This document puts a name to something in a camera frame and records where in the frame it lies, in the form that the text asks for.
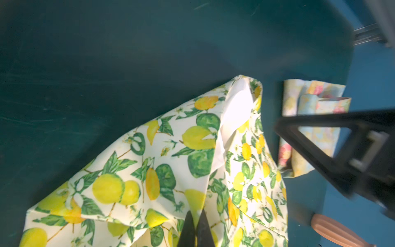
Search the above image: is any terracotta ribbed vase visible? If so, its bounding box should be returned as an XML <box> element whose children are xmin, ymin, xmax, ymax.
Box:
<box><xmin>311</xmin><ymin>214</ymin><xmax>376</xmax><ymax>247</ymax></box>

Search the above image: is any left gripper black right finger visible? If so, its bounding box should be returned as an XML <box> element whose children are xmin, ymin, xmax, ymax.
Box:
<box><xmin>196</xmin><ymin>210</ymin><xmax>215</xmax><ymax>247</ymax></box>

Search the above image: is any pastel floral skirt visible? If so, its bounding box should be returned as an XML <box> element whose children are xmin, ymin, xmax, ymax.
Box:
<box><xmin>278</xmin><ymin>79</ymin><xmax>351</xmax><ymax>178</ymax></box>

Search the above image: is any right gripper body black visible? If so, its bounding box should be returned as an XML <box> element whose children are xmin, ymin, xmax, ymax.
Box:
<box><xmin>336</xmin><ymin>126</ymin><xmax>395</xmax><ymax>220</ymax></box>

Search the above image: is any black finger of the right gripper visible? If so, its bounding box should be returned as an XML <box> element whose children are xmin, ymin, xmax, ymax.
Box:
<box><xmin>275</xmin><ymin>109</ymin><xmax>395</xmax><ymax>189</ymax></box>

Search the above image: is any green lemon print skirt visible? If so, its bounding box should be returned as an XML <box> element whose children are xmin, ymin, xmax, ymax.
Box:
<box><xmin>20</xmin><ymin>75</ymin><xmax>289</xmax><ymax>247</ymax></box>

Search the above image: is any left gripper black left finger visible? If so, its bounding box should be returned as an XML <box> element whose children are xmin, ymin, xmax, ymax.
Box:
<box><xmin>177</xmin><ymin>212</ymin><xmax>195</xmax><ymax>247</ymax></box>

